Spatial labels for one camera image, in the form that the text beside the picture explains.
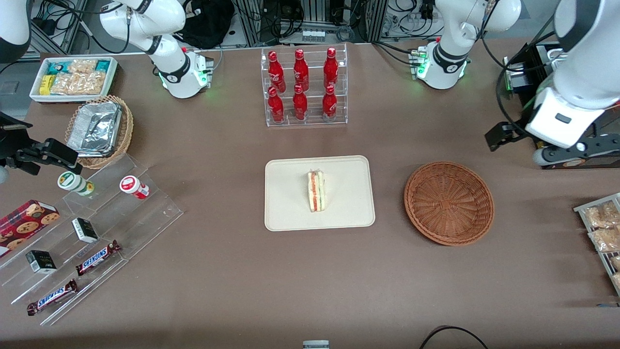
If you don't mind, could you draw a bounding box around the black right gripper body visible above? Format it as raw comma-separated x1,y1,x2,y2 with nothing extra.
0,112,33,155

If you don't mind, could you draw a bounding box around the triangular white bread sandwich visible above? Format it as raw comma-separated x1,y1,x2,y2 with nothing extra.
307,169,326,213

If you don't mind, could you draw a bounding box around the aluminium foil tray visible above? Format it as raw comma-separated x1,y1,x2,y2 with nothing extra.
66,101,123,158

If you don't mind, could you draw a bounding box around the tray of packaged snacks right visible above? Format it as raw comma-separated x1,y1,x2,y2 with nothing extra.
574,193,620,296

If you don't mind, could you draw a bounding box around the light wicker basket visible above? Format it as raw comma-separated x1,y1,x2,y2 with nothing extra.
64,95,134,170

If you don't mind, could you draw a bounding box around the round brown wicker basket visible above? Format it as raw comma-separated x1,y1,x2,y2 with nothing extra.
403,161,495,247

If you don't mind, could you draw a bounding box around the cream rectangular plastic tray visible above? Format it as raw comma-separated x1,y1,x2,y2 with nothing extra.
264,155,376,232

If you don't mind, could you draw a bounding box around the green cap white bottle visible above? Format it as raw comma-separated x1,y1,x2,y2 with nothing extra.
57,171,95,197

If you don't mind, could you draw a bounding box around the grey metal side box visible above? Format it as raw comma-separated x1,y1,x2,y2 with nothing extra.
503,56,527,94

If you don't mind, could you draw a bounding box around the black food warmer machine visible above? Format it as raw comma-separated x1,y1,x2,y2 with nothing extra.
514,41,620,170

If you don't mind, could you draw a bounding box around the white rectangular snack bin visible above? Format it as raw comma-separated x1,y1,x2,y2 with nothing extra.
29,56,119,104

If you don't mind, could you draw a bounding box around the red cookie box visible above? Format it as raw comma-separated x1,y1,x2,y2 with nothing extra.
0,199,61,257

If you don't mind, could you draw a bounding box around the large clear cracker bag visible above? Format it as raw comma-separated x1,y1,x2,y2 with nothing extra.
51,71,108,96

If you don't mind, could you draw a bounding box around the small black carton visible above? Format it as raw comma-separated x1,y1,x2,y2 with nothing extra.
25,250,57,275
72,218,99,244

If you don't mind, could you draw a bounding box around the red cap white bottle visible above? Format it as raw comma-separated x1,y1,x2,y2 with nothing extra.
120,175,150,200

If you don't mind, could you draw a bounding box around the small clear cracker bag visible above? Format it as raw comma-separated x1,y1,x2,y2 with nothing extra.
68,58,98,75

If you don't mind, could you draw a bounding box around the clear acrylic stepped display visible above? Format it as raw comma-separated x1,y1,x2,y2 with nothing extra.
0,154,184,326

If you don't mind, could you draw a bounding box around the brown snickers bar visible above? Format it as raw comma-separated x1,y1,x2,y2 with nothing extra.
27,279,78,317
76,240,122,276

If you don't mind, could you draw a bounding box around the red cola bottle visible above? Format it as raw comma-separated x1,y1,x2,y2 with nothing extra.
293,48,310,92
268,86,285,123
293,84,308,121
322,85,338,122
267,50,287,94
323,47,339,89

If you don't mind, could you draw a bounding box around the black bag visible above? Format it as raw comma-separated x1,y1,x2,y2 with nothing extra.
177,0,236,49

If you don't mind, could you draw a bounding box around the clear acrylic bottle rack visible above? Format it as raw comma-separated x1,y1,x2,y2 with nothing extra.
261,44,348,127

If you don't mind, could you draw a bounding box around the black looped cable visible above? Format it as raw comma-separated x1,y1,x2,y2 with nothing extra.
419,325,490,349

